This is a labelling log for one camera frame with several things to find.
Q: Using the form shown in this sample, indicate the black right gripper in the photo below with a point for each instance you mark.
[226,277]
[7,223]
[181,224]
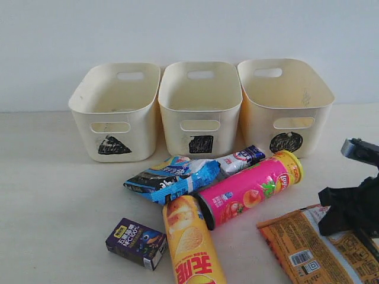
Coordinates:
[352,209]

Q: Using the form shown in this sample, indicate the orange noodle packet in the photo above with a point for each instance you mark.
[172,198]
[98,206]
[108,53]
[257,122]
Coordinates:
[308,257]

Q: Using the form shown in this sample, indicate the pink chips can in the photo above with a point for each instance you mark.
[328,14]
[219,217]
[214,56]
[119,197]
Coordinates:
[242,191]

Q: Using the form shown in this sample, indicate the white blue milk carton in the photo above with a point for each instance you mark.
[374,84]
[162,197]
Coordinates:
[240,160]

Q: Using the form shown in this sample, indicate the yellow chips can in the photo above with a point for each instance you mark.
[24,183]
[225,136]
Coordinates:
[193,254]

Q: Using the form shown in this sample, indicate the blue noodle packet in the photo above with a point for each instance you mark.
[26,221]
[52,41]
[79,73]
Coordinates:
[176,176]

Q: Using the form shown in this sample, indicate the purple juice carton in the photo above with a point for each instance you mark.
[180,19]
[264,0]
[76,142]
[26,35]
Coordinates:
[137,243]

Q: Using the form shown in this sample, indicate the cream bin with circle mark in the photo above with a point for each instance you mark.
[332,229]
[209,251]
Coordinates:
[285,105]

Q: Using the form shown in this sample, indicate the cream bin with square mark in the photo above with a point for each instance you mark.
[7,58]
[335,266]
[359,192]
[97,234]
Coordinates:
[200,106]

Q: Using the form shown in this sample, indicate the cream bin with triangle mark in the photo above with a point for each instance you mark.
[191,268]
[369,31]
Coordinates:
[116,111]

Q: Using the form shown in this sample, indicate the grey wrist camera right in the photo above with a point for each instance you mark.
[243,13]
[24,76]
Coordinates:
[361,151]

